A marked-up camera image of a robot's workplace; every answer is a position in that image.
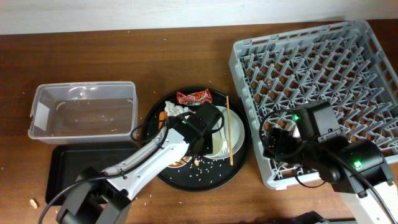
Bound red snack wrapper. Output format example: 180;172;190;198
176;89;213;106

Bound white plastic fork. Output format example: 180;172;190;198
220;127;229;156

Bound wooden chopstick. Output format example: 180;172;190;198
226;95;234;166

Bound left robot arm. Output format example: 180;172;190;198
38;102;224;223

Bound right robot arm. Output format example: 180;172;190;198
260;101;397;223

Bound grey dishwasher rack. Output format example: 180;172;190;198
229;21;397;190

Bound crumpled white tissue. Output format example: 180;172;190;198
164;101;192;116

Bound white round plate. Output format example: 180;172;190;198
205;106;245;160

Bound orange carrot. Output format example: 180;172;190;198
159;111;168;129

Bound pink bowl with scraps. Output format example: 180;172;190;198
168;156;192;169

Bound round black serving tray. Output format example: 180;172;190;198
141;86;251;192

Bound black object at bottom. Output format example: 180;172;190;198
289;211;329;224

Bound black rectangular tray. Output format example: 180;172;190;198
45;142;138;203

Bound clear plastic bin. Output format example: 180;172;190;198
28;81;138;144

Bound peanut on table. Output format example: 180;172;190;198
29;199;39;209

